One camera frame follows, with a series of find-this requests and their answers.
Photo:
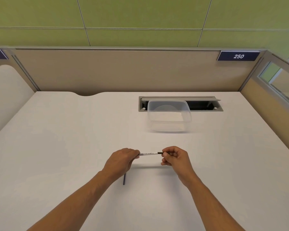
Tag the clear plastic container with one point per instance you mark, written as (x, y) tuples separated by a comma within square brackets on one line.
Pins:
[(168, 121)]

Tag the beige desk partition panel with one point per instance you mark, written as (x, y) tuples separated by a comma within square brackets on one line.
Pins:
[(122, 72)]

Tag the person's right hand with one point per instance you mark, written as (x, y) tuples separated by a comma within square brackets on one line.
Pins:
[(180, 163)]

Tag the person's right forearm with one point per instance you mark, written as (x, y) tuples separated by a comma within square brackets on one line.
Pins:
[(212, 209)]

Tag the white marker with black cap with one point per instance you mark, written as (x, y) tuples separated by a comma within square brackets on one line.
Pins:
[(148, 153)]

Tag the beige side partition with window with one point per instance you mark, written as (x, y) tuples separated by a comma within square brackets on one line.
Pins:
[(260, 101)]

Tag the person's left hand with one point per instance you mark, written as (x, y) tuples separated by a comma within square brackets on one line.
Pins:
[(118, 163)]

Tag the person's left forearm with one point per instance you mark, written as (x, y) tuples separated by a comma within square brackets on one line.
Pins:
[(74, 204)]

